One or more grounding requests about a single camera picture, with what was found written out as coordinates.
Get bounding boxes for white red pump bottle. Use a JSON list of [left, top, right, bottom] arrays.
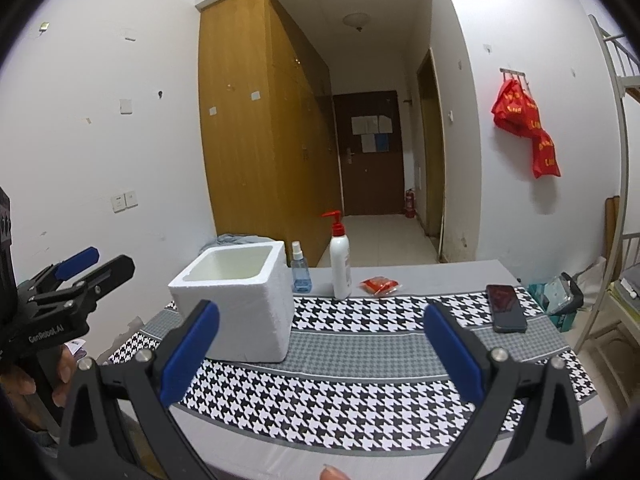
[[322, 210, 352, 300]]

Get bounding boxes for person right hand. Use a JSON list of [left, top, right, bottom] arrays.
[[319, 465, 350, 480]]

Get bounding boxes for dark brown entrance door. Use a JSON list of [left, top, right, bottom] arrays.
[[333, 91, 405, 216]]

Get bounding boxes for red fire extinguisher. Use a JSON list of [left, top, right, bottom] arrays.
[[404, 188, 416, 218]]

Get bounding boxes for ceiling lamp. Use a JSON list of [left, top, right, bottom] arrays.
[[343, 12, 371, 32]]

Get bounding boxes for blue spray bottle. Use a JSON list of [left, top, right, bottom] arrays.
[[291, 240, 312, 294]]

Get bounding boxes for red hanging bag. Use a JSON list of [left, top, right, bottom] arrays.
[[491, 77, 561, 179]]

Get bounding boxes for white styrofoam box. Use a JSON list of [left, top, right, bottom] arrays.
[[168, 240, 295, 363]]

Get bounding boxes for person left hand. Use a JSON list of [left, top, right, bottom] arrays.
[[1, 344, 77, 431]]

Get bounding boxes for red snack packet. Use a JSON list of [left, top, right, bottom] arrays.
[[359, 276, 400, 297]]

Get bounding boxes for wooden wardrobe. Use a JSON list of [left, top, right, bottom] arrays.
[[198, 0, 342, 264]]

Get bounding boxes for black smartphone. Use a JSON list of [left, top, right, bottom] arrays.
[[486, 285, 527, 334]]

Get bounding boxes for wall hook rack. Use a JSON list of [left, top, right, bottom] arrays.
[[499, 67, 528, 89]]

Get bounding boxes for wooden boards against wall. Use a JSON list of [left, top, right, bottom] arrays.
[[604, 195, 620, 260]]

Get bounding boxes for wall switch pair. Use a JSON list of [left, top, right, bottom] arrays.
[[111, 191, 138, 214]]

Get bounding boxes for light blue cloth pile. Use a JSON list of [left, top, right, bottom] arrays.
[[214, 233, 262, 246]]

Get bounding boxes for side doorway frame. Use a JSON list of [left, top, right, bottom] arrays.
[[416, 51, 446, 240]]

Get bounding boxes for metal bunk bed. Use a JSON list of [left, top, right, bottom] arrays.
[[574, 14, 640, 411]]

